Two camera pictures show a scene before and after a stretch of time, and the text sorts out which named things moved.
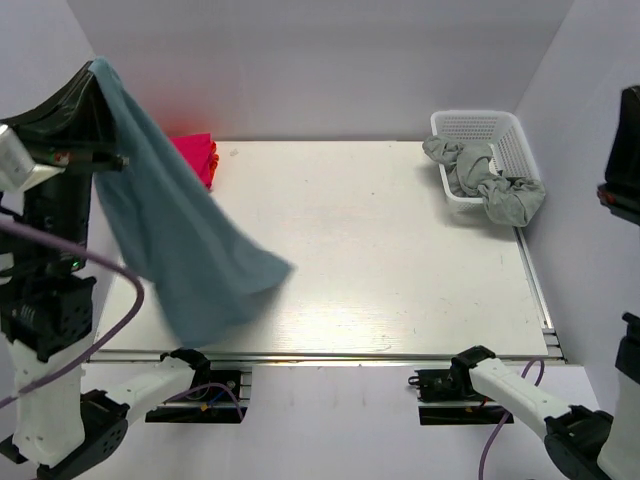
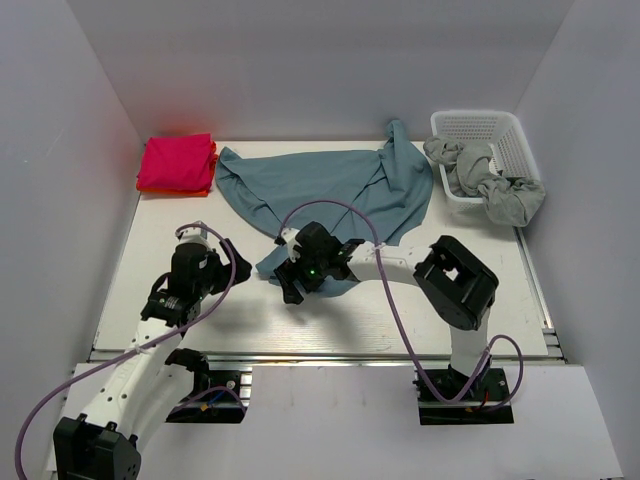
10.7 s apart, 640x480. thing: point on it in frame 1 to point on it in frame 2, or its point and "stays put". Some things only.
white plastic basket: x=502 y=131 stays put
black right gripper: x=621 y=188 to x=292 y=293
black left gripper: x=75 y=129 to x=242 y=269
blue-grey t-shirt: x=195 y=258 to x=380 y=196
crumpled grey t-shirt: x=512 y=200 stays put
